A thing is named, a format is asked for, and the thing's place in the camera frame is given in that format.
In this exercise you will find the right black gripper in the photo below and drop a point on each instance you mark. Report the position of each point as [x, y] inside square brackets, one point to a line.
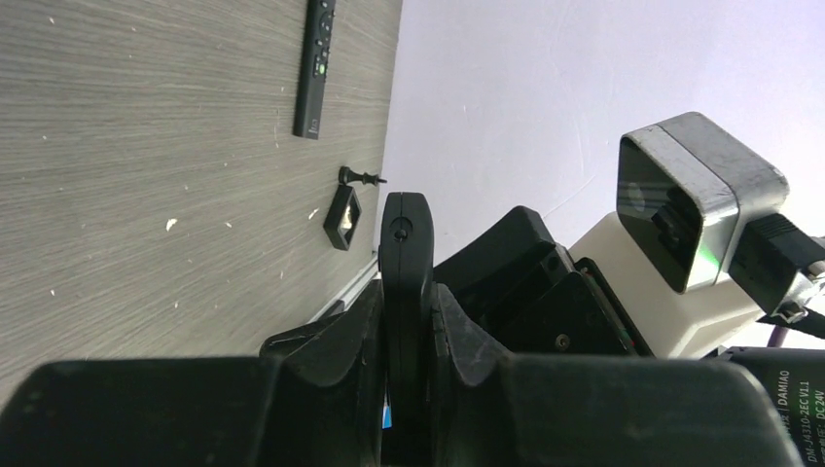
[523, 288]

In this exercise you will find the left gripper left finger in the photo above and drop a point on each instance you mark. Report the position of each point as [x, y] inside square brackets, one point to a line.
[317, 401]

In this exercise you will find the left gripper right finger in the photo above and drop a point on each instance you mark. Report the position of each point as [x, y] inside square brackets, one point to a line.
[494, 407]

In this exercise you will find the black remote control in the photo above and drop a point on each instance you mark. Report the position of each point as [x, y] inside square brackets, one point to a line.
[316, 49]

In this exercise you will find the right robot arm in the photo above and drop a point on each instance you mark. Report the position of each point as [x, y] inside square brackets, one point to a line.
[793, 379]

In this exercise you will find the small black peg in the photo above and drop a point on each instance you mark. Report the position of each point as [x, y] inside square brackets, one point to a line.
[348, 176]

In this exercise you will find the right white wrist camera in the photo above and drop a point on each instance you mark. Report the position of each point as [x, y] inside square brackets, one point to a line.
[697, 247]

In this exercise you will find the small black square frame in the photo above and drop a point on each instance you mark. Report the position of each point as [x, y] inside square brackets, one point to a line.
[343, 217]

